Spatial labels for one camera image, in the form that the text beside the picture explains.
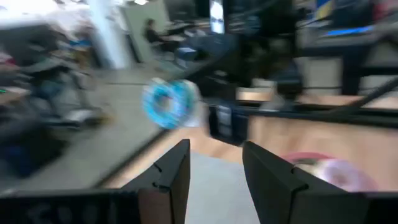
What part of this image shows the small pink frosted donut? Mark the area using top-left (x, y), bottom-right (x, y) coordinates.
top-left (313, 158), bottom-right (379, 193)

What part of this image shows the person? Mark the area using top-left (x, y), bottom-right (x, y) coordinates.
top-left (143, 18), bottom-right (165, 44)

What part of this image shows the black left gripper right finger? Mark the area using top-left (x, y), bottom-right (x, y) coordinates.
top-left (243, 141), bottom-right (346, 224)

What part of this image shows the small blue sprinkled donut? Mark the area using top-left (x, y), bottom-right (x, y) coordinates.
top-left (141, 77), bottom-right (200, 130)

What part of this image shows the dark pink plate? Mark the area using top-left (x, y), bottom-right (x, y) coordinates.
top-left (281, 151), bottom-right (382, 193)

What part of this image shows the grey woven placemat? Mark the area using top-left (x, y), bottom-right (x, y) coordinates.
top-left (185, 151), bottom-right (262, 224)

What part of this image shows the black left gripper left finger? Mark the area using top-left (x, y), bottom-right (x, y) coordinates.
top-left (121, 139), bottom-right (191, 224)

